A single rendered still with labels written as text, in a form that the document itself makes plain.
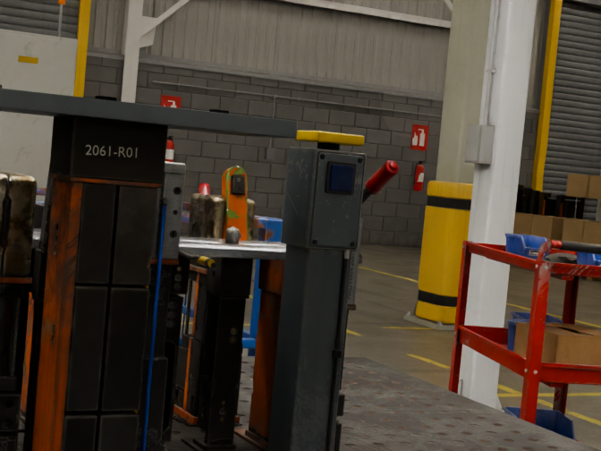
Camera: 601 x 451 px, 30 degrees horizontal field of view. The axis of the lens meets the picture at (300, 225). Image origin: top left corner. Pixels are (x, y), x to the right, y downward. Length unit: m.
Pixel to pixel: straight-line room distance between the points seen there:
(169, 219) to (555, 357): 2.33
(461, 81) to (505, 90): 3.24
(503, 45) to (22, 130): 5.07
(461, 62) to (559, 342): 5.29
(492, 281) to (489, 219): 0.30
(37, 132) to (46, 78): 0.45
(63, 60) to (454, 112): 3.25
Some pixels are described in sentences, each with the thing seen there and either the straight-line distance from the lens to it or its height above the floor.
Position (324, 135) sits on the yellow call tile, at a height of 1.16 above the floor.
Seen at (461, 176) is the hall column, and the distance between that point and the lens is 8.55.
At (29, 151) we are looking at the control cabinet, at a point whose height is 1.04.
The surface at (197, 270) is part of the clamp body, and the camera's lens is 1.79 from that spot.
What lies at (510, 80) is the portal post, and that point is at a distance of 5.40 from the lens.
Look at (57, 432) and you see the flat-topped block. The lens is 1.18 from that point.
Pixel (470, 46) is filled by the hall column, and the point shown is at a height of 2.13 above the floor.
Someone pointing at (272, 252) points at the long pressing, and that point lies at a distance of 1.54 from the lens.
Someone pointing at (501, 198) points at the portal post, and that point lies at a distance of 5.39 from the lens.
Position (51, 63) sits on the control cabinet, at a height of 1.77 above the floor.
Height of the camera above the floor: 1.12
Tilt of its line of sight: 3 degrees down
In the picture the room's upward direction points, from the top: 5 degrees clockwise
